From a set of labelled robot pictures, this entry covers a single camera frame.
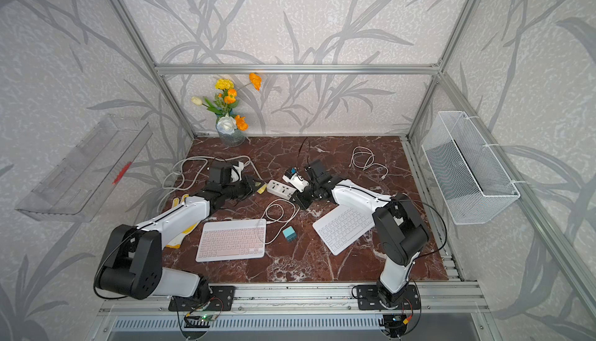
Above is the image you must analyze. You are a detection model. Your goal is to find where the glass vase with flowers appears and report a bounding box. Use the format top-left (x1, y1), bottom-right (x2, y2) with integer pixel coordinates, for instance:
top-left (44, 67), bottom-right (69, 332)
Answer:
top-left (191, 73), bottom-right (262, 147)

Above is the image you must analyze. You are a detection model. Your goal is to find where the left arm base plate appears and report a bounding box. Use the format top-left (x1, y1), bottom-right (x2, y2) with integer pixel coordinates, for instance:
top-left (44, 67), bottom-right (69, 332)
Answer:
top-left (168, 285), bottom-right (236, 313)

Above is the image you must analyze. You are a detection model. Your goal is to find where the white white-keyboard charging cable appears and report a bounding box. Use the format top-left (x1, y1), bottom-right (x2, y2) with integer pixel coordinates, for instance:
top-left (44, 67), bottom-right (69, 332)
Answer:
top-left (348, 146), bottom-right (390, 181)

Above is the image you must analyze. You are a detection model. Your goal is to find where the teal USB charger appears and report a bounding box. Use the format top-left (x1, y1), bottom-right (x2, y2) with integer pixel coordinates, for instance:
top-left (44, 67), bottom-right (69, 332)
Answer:
top-left (282, 227), bottom-right (297, 243)

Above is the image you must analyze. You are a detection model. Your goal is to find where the clear plastic wall shelf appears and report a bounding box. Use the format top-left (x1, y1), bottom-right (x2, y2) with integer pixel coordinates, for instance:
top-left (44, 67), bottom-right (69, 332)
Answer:
top-left (16, 114), bottom-right (153, 222)

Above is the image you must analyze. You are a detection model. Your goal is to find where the red pen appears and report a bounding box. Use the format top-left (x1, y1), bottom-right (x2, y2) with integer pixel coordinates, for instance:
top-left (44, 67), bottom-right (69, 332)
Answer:
top-left (113, 162), bottom-right (132, 185)

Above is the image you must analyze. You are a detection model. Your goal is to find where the white power strip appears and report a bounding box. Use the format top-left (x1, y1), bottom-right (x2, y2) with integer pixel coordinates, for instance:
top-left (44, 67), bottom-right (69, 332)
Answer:
top-left (266, 180), bottom-right (296, 201)

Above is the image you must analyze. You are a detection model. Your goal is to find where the yellow work glove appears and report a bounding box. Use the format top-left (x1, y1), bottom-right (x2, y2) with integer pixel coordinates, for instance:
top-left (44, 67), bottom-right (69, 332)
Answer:
top-left (165, 195), bottom-right (203, 249)

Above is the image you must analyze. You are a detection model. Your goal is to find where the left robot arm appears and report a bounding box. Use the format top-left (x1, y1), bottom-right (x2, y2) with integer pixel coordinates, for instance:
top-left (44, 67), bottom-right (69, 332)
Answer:
top-left (93, 161), bottom-right (265, 304)

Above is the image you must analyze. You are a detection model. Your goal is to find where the white wireless keyboard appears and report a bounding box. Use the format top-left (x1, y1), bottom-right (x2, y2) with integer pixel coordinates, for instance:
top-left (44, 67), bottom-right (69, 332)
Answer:
top-left (313, 205), bottom-right (374, 256)

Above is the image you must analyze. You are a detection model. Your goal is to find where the white pink-keyboard charging cable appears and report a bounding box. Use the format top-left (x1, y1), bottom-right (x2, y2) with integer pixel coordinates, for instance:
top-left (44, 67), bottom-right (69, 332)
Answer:
top-left (260, 197), bottom-right (301, 245)

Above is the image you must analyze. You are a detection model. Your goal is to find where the white wire mesh basket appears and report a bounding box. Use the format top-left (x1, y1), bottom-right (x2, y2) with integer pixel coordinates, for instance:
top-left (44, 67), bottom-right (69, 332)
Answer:
top-left (422, 111), bottom-right (520, 226)

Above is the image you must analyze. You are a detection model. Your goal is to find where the aluminium front rail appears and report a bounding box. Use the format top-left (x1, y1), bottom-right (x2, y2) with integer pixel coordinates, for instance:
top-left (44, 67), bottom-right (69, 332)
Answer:
top-left (97, 281), bottom-right (490, 316)

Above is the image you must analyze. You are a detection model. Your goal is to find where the pink wireless keyboard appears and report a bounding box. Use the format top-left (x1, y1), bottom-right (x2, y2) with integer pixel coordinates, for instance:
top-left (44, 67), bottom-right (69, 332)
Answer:
top-left (196, 219), bottom-right (266, 263)

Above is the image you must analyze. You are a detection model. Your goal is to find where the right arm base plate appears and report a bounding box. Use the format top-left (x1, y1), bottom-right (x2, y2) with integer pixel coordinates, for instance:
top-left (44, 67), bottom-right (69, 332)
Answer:
top-left (352, 282), bottom-right (422, 311)

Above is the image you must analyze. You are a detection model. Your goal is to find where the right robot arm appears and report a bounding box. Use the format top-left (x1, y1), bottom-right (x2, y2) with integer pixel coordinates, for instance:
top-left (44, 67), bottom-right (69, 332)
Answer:
top-left (283, 160), bottom-right (431, 302)

